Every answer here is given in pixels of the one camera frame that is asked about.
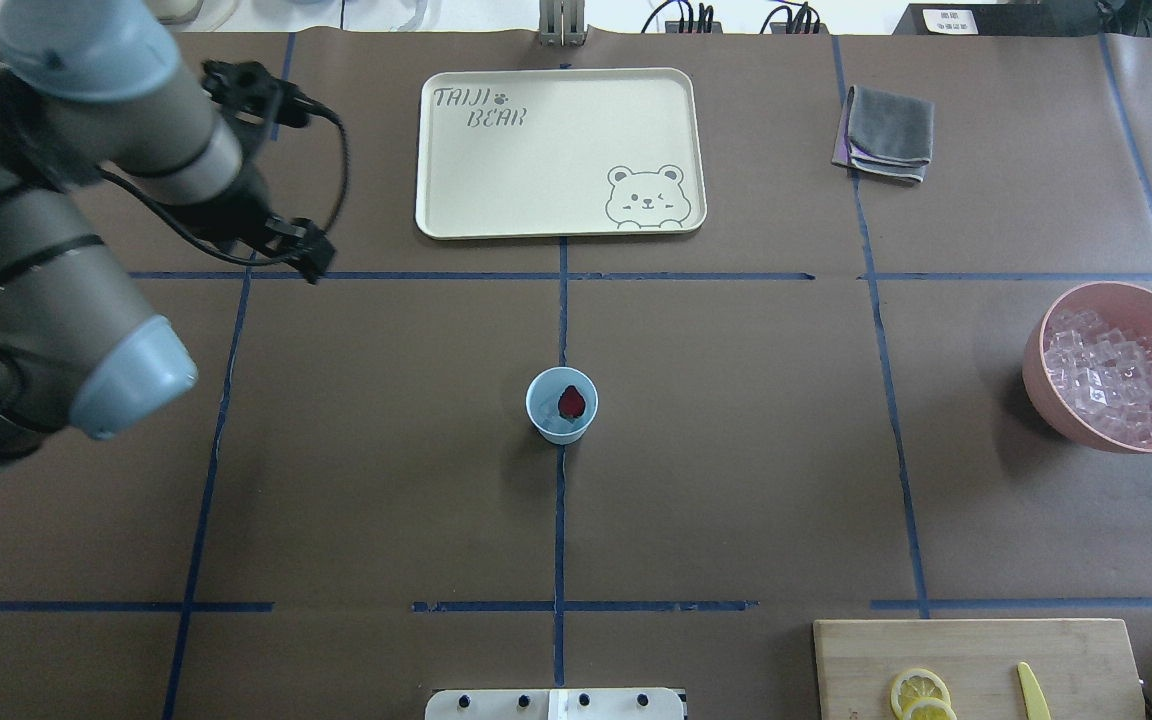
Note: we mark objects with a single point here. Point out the lemon slice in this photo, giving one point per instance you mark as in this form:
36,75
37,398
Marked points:
929,708
913,683

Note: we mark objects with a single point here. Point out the lemon slice front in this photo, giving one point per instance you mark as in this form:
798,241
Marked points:
913,683

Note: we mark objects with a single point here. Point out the grey folded cloth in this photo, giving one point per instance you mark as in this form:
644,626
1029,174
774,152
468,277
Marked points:
897,134

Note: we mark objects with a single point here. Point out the lemon slice back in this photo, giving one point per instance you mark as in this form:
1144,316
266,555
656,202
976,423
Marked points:
929,708

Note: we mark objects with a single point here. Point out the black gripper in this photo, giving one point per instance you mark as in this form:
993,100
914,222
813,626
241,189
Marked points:
239,205

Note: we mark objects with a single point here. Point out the pink bowl of ice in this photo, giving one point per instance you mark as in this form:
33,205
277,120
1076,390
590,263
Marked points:
1088,366

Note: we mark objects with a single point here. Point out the cream bear serving tray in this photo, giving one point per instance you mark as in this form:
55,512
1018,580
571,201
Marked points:
559,153

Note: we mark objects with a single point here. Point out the purple cloth underneath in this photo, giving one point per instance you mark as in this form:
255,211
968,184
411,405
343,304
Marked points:
848,151

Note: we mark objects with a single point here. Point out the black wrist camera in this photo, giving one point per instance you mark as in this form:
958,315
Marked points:
253,102

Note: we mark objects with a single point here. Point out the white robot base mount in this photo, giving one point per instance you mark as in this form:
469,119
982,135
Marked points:
559,703

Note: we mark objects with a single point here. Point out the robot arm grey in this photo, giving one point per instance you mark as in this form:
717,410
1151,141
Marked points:
97,91

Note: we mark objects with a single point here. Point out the red strawberry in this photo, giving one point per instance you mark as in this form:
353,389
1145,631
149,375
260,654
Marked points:
571,404

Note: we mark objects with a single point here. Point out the wooden cutting board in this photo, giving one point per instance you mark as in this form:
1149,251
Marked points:
1085,667

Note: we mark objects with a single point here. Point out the light blue plastic cup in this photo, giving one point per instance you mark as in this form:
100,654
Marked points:
540,403

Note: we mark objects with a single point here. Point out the yellow plastic knife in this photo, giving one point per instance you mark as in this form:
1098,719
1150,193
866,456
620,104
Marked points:
1034,702

